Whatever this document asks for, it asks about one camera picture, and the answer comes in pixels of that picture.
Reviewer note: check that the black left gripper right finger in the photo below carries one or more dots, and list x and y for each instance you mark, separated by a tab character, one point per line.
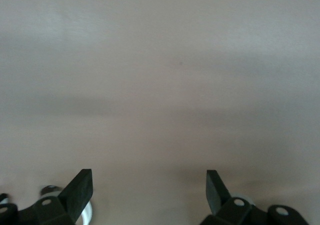
215	195

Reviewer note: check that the brown table cover sheet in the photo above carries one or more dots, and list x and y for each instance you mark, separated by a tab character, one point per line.
160	85

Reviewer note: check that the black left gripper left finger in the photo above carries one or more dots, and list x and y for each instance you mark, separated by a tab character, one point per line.
75	197

